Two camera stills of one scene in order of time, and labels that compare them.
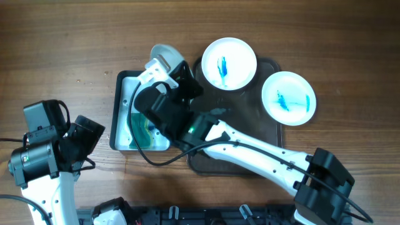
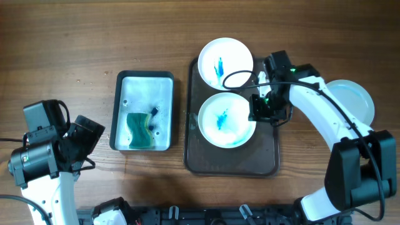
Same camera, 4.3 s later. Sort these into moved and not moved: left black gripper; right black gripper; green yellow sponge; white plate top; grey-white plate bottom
Moved: grey-white plate bottom; right black gripper
Not moved: left black gripper; green yellow sponge; white plate top
